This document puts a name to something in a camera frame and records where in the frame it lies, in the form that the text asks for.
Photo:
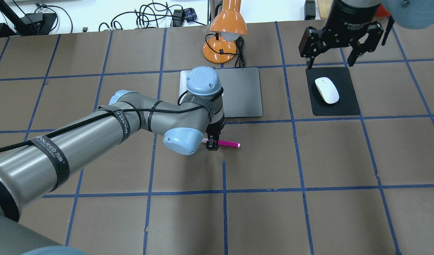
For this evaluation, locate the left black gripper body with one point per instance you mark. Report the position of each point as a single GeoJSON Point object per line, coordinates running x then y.
{"type": "Point", "coordinates": [214, 142]}

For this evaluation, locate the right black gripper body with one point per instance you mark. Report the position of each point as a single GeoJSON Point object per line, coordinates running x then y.
{"type": "Point", "coordinates": [348, 17]}

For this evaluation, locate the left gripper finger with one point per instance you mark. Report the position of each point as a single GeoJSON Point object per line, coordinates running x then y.
{"type": "Point", "coordinates": [212, 143]}

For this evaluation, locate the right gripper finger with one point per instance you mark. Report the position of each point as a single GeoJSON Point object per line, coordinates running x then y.
{"type": "Point", "coordinates": [352, 58]}
{"type": "Point", "coordinates": [309, 62]}

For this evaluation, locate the pink pen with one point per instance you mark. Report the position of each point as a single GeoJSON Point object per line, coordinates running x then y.
{"type": "Point", "coordinates": [228, 143]}

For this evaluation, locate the white computer mouse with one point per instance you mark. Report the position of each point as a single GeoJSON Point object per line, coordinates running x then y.
{"type": "Point", "coordinates": [327, 90]}

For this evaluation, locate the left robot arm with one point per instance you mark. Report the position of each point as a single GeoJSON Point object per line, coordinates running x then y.
{"type": "Point", "coordinates": [33, 168]}

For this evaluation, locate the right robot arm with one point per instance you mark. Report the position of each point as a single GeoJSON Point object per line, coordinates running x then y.
{"type": "Point", "coordinates": [411, 14]}

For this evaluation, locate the black mousepad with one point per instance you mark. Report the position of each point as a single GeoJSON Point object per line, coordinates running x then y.
{"type": "Point", "coordinates": [347, 105]}

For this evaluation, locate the silver laptop notebook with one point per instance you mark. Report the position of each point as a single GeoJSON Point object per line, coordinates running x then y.
{"type": "Point", "coordinates": [241, 97]}

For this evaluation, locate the black power adapter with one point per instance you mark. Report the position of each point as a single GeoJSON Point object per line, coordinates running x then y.
{"type": "Point", "coordinates": [310, 11]}

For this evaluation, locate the orange desk lamp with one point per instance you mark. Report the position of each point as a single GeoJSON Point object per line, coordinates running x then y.
{"type": "Point", "coordinates": [220, 45]}

